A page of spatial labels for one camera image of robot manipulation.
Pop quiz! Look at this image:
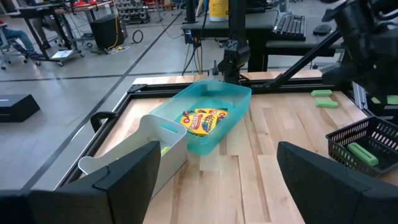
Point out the black computer tower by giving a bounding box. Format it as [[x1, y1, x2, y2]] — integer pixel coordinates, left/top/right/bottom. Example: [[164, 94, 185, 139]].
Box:
[[89, 14, 129, 51]]

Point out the white plastic bin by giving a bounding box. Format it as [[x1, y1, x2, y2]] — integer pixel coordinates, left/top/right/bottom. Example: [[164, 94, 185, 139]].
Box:
[[77, 113, 188, 200]]

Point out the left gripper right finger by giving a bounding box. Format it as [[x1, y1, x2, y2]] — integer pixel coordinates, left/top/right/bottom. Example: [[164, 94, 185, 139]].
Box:
[[276, 141, 398, 224]]

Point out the person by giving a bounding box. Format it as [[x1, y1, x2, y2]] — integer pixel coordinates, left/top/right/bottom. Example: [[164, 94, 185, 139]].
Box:
[[0, 19, 45, 62]]

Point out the black computer mouse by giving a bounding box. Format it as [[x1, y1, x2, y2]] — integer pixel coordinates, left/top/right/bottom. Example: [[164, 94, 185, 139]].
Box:
[[312, 24, 333, 36]]

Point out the black mesh basket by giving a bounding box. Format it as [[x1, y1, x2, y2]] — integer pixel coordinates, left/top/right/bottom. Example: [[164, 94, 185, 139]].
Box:
[[325, 115, 398, 179]]

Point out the yellow white container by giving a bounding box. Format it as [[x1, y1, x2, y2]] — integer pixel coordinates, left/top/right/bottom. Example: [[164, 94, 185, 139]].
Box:
[[208, 0, 229, 22]]

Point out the silver aluminium extrusion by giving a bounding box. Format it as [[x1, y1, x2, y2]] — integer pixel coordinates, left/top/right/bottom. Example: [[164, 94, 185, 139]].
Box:
[[352, 81, 367, 110]]

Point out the black computer desk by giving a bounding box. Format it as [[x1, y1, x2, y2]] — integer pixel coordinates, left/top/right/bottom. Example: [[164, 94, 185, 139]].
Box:
[[181, 11, 345, 73]]

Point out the wooden-top work table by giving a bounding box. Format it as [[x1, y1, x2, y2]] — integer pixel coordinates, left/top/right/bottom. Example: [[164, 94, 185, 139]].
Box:
[[15, 0, 116, 68]]

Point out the black keyboard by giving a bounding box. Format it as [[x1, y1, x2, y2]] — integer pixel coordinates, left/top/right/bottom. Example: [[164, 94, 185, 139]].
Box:
[[272, 14, 307, 42]]

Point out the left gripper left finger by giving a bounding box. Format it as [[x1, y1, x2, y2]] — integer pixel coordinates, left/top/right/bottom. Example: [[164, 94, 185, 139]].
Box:
[[29, 140, 162, 224]]

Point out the teal translucent plastic bin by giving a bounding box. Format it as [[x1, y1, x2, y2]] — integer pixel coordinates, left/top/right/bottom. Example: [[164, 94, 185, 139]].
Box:
[[149, 77, 252, 156]]

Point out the black floor box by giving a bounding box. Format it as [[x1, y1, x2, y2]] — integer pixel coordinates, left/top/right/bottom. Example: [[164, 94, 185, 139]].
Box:
[[0, 93, 41, 123]]

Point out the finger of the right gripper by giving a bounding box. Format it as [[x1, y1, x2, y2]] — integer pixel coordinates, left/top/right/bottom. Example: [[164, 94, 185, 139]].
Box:
[[322, 67, 398, 95]]

